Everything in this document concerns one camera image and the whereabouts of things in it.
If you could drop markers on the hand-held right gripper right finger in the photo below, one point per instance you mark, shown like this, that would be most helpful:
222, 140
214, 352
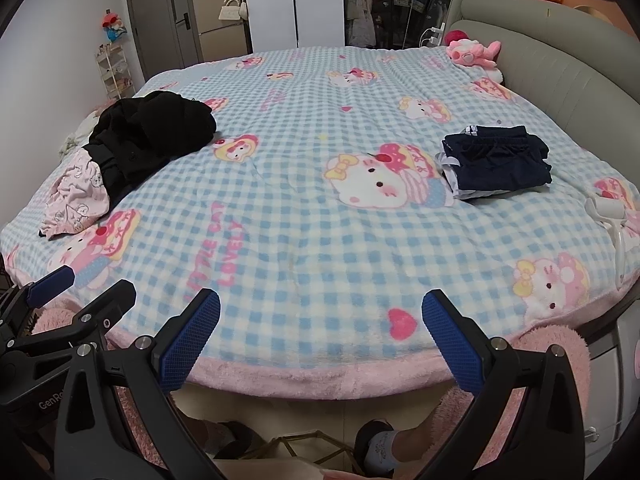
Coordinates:
450, 342

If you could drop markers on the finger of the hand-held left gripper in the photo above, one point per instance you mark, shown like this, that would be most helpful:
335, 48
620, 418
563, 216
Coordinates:
50, 285
107, 305

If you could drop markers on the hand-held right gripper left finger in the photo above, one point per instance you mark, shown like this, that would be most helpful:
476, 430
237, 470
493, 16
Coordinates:
192, 342

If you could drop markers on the pink printed pyjama garment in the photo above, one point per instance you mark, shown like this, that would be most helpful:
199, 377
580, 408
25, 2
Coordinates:
75, 195

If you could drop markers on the black clothes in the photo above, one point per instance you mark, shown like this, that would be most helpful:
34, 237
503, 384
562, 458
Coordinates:
150, 130

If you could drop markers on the folded navy clothes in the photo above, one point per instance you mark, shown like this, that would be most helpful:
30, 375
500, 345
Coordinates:
500, 160

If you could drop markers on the dark slipper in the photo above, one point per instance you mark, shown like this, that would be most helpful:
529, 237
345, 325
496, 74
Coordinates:
235, 435
370, 435

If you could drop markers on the white patterned cloth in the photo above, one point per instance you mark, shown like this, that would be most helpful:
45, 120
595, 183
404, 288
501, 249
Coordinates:
75, 137

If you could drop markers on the white nightstand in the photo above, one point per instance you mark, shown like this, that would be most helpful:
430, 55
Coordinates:
612, 375

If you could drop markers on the checkered cartoon printed blanket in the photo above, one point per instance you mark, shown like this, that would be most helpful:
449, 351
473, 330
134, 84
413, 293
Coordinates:
310, 220

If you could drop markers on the white lint roller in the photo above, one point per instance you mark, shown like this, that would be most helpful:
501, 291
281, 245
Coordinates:
607, 207

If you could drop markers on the white shelf rack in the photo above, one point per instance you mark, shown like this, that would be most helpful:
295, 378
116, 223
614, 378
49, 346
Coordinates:
114, 72

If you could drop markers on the red and blue plush toy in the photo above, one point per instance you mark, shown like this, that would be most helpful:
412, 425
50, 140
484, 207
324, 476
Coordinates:
114, 25

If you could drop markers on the grey door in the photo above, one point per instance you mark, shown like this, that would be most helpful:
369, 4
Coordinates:
160, 20

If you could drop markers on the beige cabinet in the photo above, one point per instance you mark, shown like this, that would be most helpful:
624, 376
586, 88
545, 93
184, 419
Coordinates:
215, 35

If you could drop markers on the pink plush toy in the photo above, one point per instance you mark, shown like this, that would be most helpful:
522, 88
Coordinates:
470, 52

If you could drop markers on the red plush ball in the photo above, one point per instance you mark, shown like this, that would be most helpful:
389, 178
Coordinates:
454, 36

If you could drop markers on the white handbag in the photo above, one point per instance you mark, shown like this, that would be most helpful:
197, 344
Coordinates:
231, 11

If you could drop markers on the dark glass-door wardrobe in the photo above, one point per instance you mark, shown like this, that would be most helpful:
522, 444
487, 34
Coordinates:
380, 5

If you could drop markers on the white wardrobe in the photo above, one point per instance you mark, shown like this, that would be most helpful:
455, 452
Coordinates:
300, 5

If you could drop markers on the grey padded bed frame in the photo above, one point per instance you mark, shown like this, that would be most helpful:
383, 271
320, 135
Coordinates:
560, 75

